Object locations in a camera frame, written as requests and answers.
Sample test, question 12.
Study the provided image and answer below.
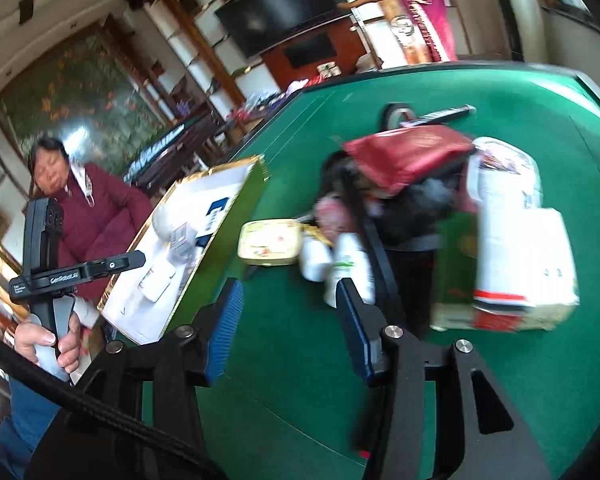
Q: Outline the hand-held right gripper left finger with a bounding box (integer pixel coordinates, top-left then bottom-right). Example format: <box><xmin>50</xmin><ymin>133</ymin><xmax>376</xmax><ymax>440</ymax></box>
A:
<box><xmin>27</xmin><ymin>279</ymin><xmax>245</xmax><ymax>480</ymax></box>

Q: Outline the blue white medicine box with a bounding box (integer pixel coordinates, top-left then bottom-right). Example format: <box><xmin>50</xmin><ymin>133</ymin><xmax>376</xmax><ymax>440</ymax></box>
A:
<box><xmin>195</xmin><ymin>194</ymin><xmax>233</xmax><ymax>251</ymax></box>

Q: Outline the person's left forearm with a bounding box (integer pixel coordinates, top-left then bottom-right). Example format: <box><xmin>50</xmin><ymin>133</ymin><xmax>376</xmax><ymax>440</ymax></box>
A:
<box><xmin>7</xmin><ymin>375</ymin><xmax>63</xmax><ymax>453</ymax></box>

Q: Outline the white fluffy ball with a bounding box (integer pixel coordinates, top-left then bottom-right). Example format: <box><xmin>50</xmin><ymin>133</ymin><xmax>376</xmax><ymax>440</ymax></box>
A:
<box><xmin>152</xmin><ymin>200</ymin><xmax>183</xmax><ymax>241</ymax></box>

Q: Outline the dark cloth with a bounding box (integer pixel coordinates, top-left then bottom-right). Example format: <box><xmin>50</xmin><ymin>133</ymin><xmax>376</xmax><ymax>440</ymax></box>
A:
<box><xmin>325</xmin><ymin>152</ymin><xmax>473</xmax><ymax>253</ymax></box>

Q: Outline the white green pill bottle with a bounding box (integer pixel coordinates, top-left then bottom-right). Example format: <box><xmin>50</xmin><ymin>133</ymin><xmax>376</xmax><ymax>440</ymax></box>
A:
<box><xmin>323</xmin><ymin>232</ymin><xmax>377</xmax><ymax>309</ymax></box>

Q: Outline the green white carton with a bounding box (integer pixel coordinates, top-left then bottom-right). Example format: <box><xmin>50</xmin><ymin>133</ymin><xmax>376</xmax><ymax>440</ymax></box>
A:
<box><xmin>429</xmin><ymin>206</ymin><xmax>582</xmax><ymax>334</ymax></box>

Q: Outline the wooden television stand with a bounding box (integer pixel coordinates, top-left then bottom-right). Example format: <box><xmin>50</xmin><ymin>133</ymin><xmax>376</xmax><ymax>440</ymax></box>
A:
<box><xmin>227</xmin><ymin>60</ymin><xmax>343</xmax><ymax>123</ymax></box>

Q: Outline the black cable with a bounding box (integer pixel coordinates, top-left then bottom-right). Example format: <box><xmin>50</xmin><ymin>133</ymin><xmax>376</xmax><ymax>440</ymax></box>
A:
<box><xmin>0</xmin><ymin>330</ymin><xmax>228</xmax><ymax>480</ymax></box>

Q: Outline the floor standing air conditioner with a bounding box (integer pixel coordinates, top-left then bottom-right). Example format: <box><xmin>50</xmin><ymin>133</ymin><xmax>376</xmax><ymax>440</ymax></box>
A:
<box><xmin>490</xmin><ymin>0</ymin><xmax>548</xmax><ymax>61</ymax></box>

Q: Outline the red foil packet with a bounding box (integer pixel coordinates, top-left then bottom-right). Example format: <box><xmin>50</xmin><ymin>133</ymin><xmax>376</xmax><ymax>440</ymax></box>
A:
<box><xmin>342</xmin><ymin>126</ymin><xmax>476</xmax><ymax>196</ymax></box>

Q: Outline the yellow cartoon case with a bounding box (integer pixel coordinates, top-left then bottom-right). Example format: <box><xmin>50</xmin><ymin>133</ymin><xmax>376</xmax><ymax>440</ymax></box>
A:
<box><xmin>236</xmin><ymin>218</ymin><xmax>307</xmax><ymax>267</ymax></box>

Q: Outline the person's left hand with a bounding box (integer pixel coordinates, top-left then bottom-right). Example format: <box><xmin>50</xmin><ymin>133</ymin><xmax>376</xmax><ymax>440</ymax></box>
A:
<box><xmin>13</xmin><ymin>322</ymin><xmax>84</xmax><ymax>375</ymax></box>

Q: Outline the pink fluffy pad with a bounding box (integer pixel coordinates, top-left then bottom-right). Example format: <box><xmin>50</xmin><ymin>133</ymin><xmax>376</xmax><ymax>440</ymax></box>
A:
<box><xmin>313</xmin><ymin>194</ymin><xmax>352</xmax><ymax>235</ymax></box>

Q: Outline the white printed pouch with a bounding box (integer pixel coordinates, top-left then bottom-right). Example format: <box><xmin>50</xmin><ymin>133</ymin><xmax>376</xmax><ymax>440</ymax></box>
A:
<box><xmin>467</xmin><ymin>136</ymin><xmax>544</xmax><ymax>212</ymax></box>

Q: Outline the black tape roll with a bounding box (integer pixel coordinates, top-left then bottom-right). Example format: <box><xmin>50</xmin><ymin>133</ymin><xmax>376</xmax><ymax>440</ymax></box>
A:
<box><xmin>381</xmin><ymin>102</ymin><xmax>422</xmax><ymax>129</ymax></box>

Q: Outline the wooden chair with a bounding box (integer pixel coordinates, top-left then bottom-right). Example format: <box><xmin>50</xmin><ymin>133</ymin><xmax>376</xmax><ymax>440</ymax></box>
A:
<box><xmin>336</xmin><ymin>0</ymin><xmax>421</xmax><ymax>68</ymax></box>

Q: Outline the black marker white print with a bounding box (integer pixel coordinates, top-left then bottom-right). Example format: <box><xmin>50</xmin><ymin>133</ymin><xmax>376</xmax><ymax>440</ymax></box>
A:
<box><xmin>401</xmin><ymin>104</ymin><xmax>477</xmax><ymax>127</ymax></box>

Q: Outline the floral wall painting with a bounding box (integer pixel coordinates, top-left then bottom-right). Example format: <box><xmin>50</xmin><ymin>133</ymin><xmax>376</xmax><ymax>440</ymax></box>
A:
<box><xmin>0</xmin><ymin>25</ymin><xmax>177</xmax><ymax>177</ymax></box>

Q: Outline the white red pill bottle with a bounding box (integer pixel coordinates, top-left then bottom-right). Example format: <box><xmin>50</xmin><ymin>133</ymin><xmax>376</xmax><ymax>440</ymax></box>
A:
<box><xmin>299</xmin><ymin>236</ymin><xmax>334</xmax><ymax>282</ymax></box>

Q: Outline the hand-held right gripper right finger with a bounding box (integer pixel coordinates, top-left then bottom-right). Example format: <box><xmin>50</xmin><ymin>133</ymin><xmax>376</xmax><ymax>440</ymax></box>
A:
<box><xmin>336</xmin><ymin>278</ymin><xmax>553</xmax><ymax>480</ymax></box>

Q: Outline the wall television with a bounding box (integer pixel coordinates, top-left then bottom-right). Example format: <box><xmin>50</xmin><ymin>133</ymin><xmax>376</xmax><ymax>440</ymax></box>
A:
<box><xmin>214</xmin><ymin>0</ymin><xmax>349</xmax><ymax>59</ymax></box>

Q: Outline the gold cardboard box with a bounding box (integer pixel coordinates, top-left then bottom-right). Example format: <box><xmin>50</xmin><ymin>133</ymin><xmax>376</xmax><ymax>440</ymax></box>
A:
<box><xmin>96</xmin><ymin>154</ymin><xmax>272</xmax><ymax>347</ymax></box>

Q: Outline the magenta fringed cloth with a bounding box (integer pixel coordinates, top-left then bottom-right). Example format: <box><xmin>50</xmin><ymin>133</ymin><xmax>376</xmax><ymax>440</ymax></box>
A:
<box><xmin>397</xmin><ymin>0</ymin><xmax>459</xmax><ymax>64</ymax></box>

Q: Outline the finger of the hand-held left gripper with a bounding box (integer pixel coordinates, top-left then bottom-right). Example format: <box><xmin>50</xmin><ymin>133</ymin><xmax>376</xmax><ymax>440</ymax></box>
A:
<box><xmin>81</xmin><ymin>251</ymin><xmax>147</xmax><ymax>284</ymax></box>

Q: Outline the dark side table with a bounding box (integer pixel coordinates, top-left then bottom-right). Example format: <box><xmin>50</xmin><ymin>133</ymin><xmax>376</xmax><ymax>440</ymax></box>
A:
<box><xmin>121</xmin><ymin>110</ymin><xmax>227</xmax><ymax>192</ymax></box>

